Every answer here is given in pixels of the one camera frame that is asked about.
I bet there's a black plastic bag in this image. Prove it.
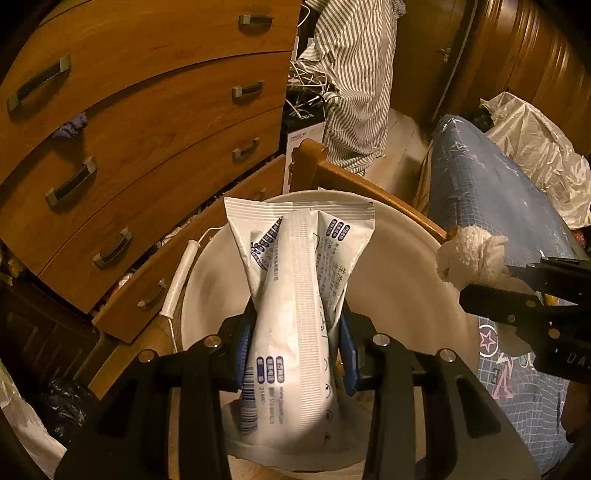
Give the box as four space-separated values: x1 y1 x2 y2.
39 378 100 444

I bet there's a blue cloth in drawer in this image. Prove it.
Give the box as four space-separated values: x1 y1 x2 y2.
51 113 88 139

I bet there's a blue checked star bedsheet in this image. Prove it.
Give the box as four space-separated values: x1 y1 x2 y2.
425 114 591 476

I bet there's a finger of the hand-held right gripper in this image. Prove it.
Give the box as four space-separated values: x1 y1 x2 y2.
503 256 591 296
458 281 561 333

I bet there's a white printed plastic packet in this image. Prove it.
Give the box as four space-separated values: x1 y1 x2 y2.
224 196 377 457

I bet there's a white plastic bucket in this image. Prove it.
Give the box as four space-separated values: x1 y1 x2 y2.
159 189 483 480

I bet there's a white cable bundle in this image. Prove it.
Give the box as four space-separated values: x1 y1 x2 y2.
286 60 342 121

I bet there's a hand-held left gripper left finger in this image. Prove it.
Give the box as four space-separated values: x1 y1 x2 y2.
54 302 257 480

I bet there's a wooden bed frame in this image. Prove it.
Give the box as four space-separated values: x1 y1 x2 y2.
288 138 460 243

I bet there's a grey striped shirt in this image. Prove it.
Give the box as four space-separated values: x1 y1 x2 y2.
298 0 402 176

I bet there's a black and white carton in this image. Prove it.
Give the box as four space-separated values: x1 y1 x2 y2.
279 108 331 195

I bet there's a brown wooden wardrobe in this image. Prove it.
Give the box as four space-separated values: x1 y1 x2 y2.
392 0 591 158

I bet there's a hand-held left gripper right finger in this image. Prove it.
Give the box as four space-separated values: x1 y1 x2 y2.
330 300 541 480

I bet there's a wooden chest of drawers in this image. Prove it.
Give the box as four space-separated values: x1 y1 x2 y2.
0 0 303 344

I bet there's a white plastic bag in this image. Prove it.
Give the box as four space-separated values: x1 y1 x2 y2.
480 91 591 229
0 364 65 480

